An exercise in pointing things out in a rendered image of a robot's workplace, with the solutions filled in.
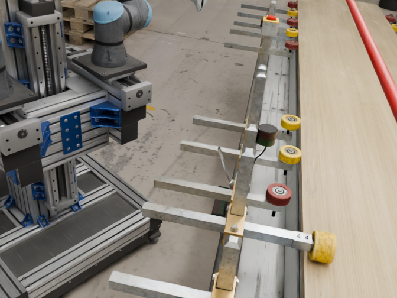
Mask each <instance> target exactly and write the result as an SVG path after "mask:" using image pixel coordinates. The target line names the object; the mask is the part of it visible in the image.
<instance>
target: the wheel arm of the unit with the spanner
mask: <svg viewBox="0 0 397 298"><path fill-rule="evenodd" d="M154 187H157V188H161V189H167V190H172V191H176V192H182V193H188V194H191V195H197V196H202V197H208V198H212V199H217V200H223V201H227V202H230V201H231V197H232V192H233V190H230V189H225V188H221V187H215V186H209V185H206V184H200V183H194V182H188V181H185V180H179V179H173V178H169V177H164V176H158V175H156V176H155V179H154ZM246 205H247V206H253V207H256V208H262V209H266V210H272V211H276V212H281V210H282V206H275V205H273V204H271V203H269V202H268V201H267V199H266V196H261V195H255V194H251V193H248V195H247V200H246Z"/></svg>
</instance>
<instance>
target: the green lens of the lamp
mask: <svg viewBox="0 0 397 298"><path fill-rule="evenodd" d="M275 140H276V139H274V140H270V141H268V140H263V139H261V138H259V137H258V135H257V136H256V142H257V143H258V144H259V145H261V146H264V147H271V146H273V145H274V144H275Z"/></svg>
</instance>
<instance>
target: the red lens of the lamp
mask: <svg viewBox="0 0 397 298"><path fill-rule="evenodd" d="M259 126H260V125H259ZM259 126H258V133H257V135H258V136H259V137H260V138H262V139H265V140H274V139H275V138H276V135H277V132H278V129H277V128H276V129H277V132H275V133H271V134H269V133H265V132H262V131H261V130H260V129H259Z"/></svg>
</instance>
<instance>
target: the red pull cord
mask: <svg viewBox="0 0 397 298"><path fill-rule="evenodd" d="M346 2H347V5H348V7H349V10H350V12H351V15H352V17H353V19H354V22H355V24H356V27H357V29H358V31H359V34H360V36H361V38H362V41H363V44H364V45H365V48H366V51H367V53H368V55H369V58H370V61H371V62H372V65H373V68H374V70H375V72H376V75H377V77H378V79H379V82H380V85H381V87H382V89H383V92H384V94H385V96H386V99H387V101H388V104H389V106H390V108H391V111H392V113H393V116H394V118H395V121H396V123H397V87H396V85H395V82H394V81H393V78H392V76H391V74H390V72H389V70H388V68H387V66H386V64H385V62H384V60H383V58H382V56H381V54H380V51H379V49H378V47H377V45H376V43H375V41H374V39H373V37H372V35H371V33H370V31H369V29H368V27H367V25H366V23H365V21H364V19H363V17H362V15H361V13H360V11H359V9H358V7H357V5H356V3H355V1H354V0H346Z"/></svg>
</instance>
